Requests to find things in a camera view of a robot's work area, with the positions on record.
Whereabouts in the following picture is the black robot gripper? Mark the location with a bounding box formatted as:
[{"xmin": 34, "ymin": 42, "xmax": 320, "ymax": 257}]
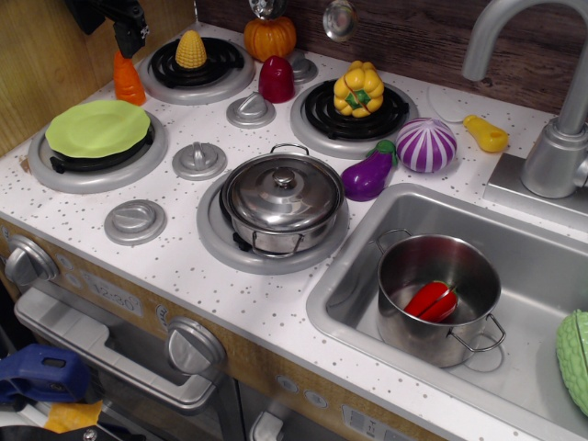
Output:
[{"xmin": 64, "ymin": 0, "xmax": 150, "ymax": 59}]

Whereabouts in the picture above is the orange toy carrot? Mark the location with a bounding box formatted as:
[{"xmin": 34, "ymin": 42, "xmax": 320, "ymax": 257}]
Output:
[{"xmin": 113, "ymin": 51, "xmax": 146, "ymax": 106}]

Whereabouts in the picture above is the light green plate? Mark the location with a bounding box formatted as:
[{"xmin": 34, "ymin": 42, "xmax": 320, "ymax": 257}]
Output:
[{"xmin": 45, "ymin": 100, "xmax": 151, "ymax": 159}]

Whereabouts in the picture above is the yellow toy corn cob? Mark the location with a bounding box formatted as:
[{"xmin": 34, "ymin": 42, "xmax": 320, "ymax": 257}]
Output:
[{"xmin": 175, "ymin": 30, "xmax": 208, "ymax": 69}]

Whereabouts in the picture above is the back left stove burner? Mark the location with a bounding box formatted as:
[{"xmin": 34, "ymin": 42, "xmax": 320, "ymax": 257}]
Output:
[{"xmin": 139, "ymin": 37, "xmax": 255, "ymax": 106}]

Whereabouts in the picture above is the stove burner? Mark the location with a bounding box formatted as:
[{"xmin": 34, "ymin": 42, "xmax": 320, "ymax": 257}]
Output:
[
  {"xmin": 139, "ymin": 37, "xmax": 255, "ymax": 106},
  {"xmin": 290, "ymin": 80, "xmax": 419, "ymax": 159},
  {"xmin": 196, "ymin": 174, "xmax": 349, "ymax": 276},
  {"xmin": 28, "ymin": 112, "xmax": 168, "ymax": 194}
]

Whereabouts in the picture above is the hanging steel slotted spoon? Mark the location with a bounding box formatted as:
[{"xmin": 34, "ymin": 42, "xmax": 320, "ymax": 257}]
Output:
[{"xmin": 248, "ymin": 0, "xmax": 288, "ymax": 20}]

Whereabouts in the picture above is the silver countertop knob rear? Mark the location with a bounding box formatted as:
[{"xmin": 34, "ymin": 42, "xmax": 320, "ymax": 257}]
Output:
[{"xmin": 226, "ymin": 92, "xmax": 276, "ymax": 129}]

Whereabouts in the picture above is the silver countertop knob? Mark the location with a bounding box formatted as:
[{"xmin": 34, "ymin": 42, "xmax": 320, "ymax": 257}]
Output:
[
  {"xmin": 287, "ymin": 50, "xmax": 318, "ymax": 85},
  {"xmin": 172, "ymin": 141, "xmax": 227, "ymax": 181},
  {"xmin": 104, "ymin": 199, "xmax": 167, "ymax": 246},
  {"xmin": 226, "ymin": 92, "xmax": 276, "ymax": 129}
]

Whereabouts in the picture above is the silver countertop knob middle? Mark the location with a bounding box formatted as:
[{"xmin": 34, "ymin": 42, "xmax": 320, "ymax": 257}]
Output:
[{"xmin": 172, "ymin": 141, "xmax": 227, "ymax": 181}]

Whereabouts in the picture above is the orange toy pumpkin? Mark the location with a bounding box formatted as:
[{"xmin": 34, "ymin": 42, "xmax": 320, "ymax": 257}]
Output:
[{"xmin": 243, "ymin": 17, "xmax": 297, "ymax": 62}]

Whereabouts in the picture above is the front left stove burner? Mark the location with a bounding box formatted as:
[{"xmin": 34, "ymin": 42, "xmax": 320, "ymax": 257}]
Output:
[{"xmin": 28, "ymin": 112, "xmax": 168, "ymax": 194}]

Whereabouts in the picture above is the dark red toy vegetable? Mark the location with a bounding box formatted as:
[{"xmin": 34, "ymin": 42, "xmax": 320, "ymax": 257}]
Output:
[{"xmin": 258, "ymin": 56, "xmax": 295, "ymax": 104}]

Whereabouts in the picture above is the silver countertop knob back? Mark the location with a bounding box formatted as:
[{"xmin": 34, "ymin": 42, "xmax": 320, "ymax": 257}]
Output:
[{"xmin": 287, "ymin": 50, "xmax": 318, "ymax": 85}]

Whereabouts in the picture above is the silver countertop knob front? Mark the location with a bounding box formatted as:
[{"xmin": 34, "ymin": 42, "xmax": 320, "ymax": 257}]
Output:
[{"xmin": 104, "ymin": 199, "xmax": 167, "ymax": 246}]

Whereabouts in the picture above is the back right stove burner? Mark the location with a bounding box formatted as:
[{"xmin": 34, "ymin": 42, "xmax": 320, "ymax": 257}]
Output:
[{"xmin": 290, "ymin": 80, "xmax": 419, "ymax": 159}]

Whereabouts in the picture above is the hanging steel ladle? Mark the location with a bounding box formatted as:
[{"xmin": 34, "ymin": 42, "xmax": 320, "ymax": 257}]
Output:
[{"xmin": 322, "ymin": 0, "xmax": 358, "ymax": 42}]

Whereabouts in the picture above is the front right stove burner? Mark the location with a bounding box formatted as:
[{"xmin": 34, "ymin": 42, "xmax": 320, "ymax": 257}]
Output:
[{"xmin": 196, "ymin": 174, "xmax": 349, "ymax": 276}]

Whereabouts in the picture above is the steel pot with lid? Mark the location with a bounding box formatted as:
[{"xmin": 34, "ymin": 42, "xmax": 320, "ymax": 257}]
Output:
[{"xmin": 220, "ymin": 143, "xmax": 345, "ymax": 257}]

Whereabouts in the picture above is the yellow toy bell pepper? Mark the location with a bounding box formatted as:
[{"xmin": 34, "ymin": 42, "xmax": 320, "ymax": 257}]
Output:
[{"xmin": 333, "ymin": 61, "xmax": 385, "ymax": 119}]

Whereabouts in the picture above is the silver oven knob left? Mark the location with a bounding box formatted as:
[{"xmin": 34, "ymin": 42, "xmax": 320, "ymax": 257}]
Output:
[{"xmin": 5, "ymin": 234, "xmax": 59, "ymax": 286}]

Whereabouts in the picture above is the silver oven knob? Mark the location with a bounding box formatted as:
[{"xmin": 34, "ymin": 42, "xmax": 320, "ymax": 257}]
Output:
[
  {"xmin": 5, "ymin": 234, "xmax": 59, "ymax": 286},
  {"xmin": 165, "ymin": 316, "xmax": 226, "ymax": 375}
]

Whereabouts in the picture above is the purple toy eggplant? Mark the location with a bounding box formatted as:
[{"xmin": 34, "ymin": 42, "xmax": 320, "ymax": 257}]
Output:
[{"xmin": 341, "ymin": 140, "xmax": 398, "ymax": 202}]

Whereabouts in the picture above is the purple striped toy onion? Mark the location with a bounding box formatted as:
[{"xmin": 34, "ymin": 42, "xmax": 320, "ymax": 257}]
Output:
[{"xmin": 396, "ymin": 118, "xmax": 458, "ymax": 173}]

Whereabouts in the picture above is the silver oven knob right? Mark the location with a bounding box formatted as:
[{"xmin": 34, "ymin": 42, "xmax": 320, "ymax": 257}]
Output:
[{"xmin": 165, "ymin": 316, "xmax": 226, "ymax": 375}]

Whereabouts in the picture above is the yellow toy squash piece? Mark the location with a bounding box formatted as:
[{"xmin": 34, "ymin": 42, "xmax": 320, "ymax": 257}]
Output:
[{"xmin": 463, "ymin": 115, "xmax": 509, "ymax": 153}]

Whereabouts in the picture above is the tall steel pot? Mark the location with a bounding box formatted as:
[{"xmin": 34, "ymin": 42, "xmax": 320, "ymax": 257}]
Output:
[{"xmin": 376, "ymin": 234, "xmax": 506, "ymax": 368}]

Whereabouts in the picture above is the red toy pepper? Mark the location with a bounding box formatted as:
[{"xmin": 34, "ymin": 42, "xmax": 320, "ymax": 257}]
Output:
[{"xmin": 404, "ymin": 281, "xmax": 458, "ymax": 322}]

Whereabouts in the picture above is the silver sink basin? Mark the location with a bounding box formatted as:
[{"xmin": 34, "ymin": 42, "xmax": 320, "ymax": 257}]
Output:
[{"xmin": 307, "ymin": 184, "xmax": 587, "ymax": 440}]

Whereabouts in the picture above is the silver toy faucet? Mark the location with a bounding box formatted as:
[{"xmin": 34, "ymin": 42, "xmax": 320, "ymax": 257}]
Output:
[{"xmin": 461, "ymin": 0, "xmax": 588, "ymax": 230}]

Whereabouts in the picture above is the green toy cabbage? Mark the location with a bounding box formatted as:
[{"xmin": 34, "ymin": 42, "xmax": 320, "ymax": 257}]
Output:
[{"xmin": 556, "ymin": 310, "xmax": 587, "ymax": 415}]

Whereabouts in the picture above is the silver oven door handle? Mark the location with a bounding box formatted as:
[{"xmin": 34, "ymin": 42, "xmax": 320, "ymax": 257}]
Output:
[{"xmin": 16, "ymin": 288, "xmax": 217, "ymax": 415}]

